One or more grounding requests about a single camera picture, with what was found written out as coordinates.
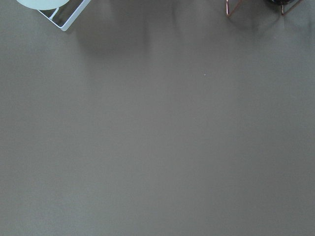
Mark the copper wire bottle basket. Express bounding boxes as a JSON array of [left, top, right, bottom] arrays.
[[224, 0, 296, 17]]

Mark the tea bottle front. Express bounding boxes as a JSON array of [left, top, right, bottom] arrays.
[[267, 0, 295, 6]]

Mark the white cup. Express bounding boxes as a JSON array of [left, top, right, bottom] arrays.
[[17, 0, 69, 10]]

